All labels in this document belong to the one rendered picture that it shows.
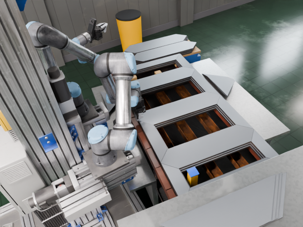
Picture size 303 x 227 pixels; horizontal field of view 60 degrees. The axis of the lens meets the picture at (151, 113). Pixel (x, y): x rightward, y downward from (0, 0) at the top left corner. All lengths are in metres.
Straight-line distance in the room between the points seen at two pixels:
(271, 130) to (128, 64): 1.30
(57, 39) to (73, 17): 2.91
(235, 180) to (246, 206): 0.16
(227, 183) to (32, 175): 1.08
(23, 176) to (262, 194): 1.27
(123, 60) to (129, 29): 2.95
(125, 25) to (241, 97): 2.45
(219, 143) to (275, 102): 1.92
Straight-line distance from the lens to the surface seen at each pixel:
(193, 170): 1.71
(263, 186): 1.50
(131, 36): 4.41
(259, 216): 1.41
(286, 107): 3.70
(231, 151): 1.91
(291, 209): 1.50
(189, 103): 2.19
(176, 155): 1.82
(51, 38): 1.66
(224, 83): 2.56
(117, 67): 1.42
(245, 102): 2.44
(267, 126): 2.26
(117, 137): 1.43
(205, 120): 2.31
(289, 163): 1.66
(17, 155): 1.58
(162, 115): 2.09
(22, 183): 1.70
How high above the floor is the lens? 2.29
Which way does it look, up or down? 43 degrees down
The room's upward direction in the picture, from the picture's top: 5 degrees counter-clockwise
